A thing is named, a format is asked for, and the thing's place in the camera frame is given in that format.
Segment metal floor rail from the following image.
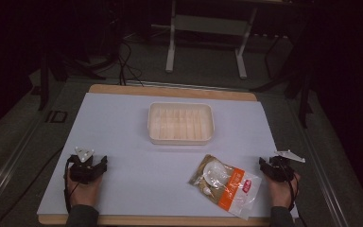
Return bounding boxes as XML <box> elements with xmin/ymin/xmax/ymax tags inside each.
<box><xmin>0</xmin><ymin>119</ymin><xmax>42</xmax><ymax>225</ymax></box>
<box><xmin>291</xmin><ymin>100</ymin><xmax>351</xmax><ymax>227</ymax></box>

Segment white table sheet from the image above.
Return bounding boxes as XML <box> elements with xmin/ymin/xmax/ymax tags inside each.
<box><xmin>36</xmin><ymin>92</ymin><xmax>300</xmax><ymax>219</ymax></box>

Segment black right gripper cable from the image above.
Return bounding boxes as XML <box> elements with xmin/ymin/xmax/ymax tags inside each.
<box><xmin>285</xmin><ymin>166</ymin><xmax>301</xmax><ymax>213</ymax></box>

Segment black floor cables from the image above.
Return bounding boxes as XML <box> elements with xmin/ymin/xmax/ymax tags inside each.
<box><xmin>116</xmin><ymin>40</ymin><xmax>146</xmax><ymax>88</ymax></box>

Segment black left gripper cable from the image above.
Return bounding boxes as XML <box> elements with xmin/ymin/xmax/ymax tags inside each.
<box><xmin>62</xmin><ymin>156</ymin><xmax>76</xmax><ymax>216</ymax></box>

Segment white metal desk frame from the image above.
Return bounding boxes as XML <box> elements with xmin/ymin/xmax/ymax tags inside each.
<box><xmin>164</xmin><ymin>0</ymin><xmax>259</xmax><ymax>80</ymax></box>

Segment person's right hand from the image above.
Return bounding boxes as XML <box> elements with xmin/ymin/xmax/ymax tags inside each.
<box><xmin>266</xmin><ymin>171</ymin><xmax>302</xmax><ymax>210</ymax></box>

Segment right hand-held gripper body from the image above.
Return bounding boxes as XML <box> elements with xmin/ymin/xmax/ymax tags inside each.
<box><xmin>268</xmin><ymin>149</ymin><xmax>306</xmax><ymax>183</ymax></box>

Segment black rectangular floor bracket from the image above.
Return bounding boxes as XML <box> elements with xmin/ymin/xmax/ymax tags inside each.
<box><xmin>44</xmin><ymin>110</ymin><xmax>68</xmax><ymax>124</ymax></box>

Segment black metal stand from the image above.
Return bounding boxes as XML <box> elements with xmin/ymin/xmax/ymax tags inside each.
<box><xmin>37</xmin><ymin>44</ymin><xmax>108</xmax><ymax>112</ymax></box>
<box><xmin>251</xmin><ymin>27</ymin><xmax>315</xmax><ymax>130</ymax></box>

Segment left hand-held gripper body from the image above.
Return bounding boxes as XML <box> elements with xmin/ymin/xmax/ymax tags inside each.
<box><xmin>68</xmin><ymin>146</ymin><xmax>101</xmax><ymax>185</ymax></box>

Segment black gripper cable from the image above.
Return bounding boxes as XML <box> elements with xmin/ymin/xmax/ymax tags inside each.
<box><xmin>285</xmin><ymin>166</ymin><xmax>301</xmax><ymax>213</ymax></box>
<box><xmin>62</xmin><ymin>156</ymin><xmax>76</xmax><ymax>216</ymax></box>

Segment person's left hand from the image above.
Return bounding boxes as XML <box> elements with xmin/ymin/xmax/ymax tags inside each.
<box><xmin>65</xmin><ymin>171</ymin><xmax>104</xmax><ymax>208</ymax></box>

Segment clear orange snack packet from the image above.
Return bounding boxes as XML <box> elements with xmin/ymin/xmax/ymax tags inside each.
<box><xmin>187</xmin><ymin>153</ymin><xmax>263</xmax><ymax>221</ymax></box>

